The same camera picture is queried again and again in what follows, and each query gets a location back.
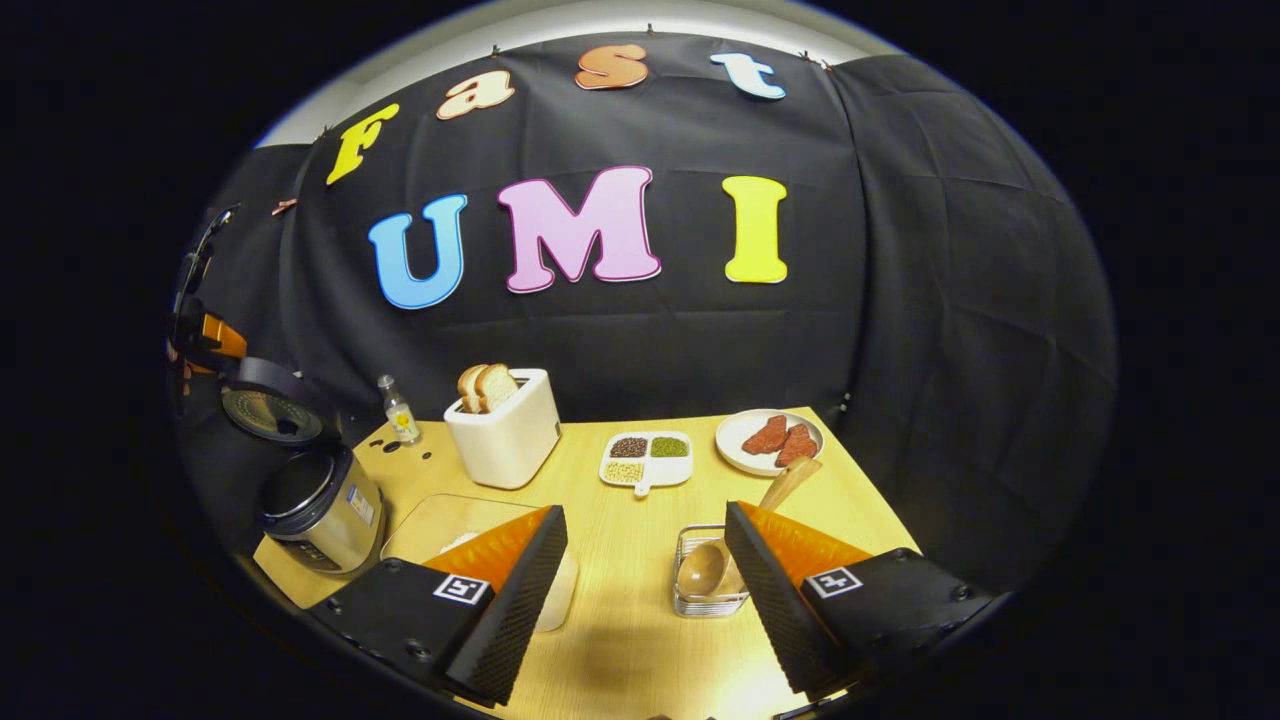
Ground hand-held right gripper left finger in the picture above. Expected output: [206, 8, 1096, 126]
[305, 505, 569, 708]

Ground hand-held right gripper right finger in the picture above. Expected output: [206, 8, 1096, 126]
[722, 502, 996, 700]

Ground wooden spoon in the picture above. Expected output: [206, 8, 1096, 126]
[676, 456, 824, 600]

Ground metal wire chopstick holder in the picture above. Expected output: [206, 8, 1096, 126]
[671, 523, 752, 619]

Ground silver black rice cooker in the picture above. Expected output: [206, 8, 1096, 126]
[219, 356, 387, 577]

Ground clear plastic rice container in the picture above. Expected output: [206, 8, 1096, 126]
[379, 493, 580, 634]

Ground white round plate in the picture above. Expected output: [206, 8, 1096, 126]
[714, 408, 826, 478]

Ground white toaster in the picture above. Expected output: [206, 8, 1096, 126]
[443, 367, 563, 492]

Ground red meat piece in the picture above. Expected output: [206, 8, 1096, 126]
[741, 415, 790, 457]
[774, 424, 820, 469]

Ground white divided dish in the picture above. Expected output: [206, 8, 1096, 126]
[598, 430, 695, 499]

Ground small glass bottle yellow label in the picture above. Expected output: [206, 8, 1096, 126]
[376, 374, 422, 447]

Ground black backdrop cloth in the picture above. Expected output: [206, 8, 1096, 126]
[170, 30, 1118, 601]

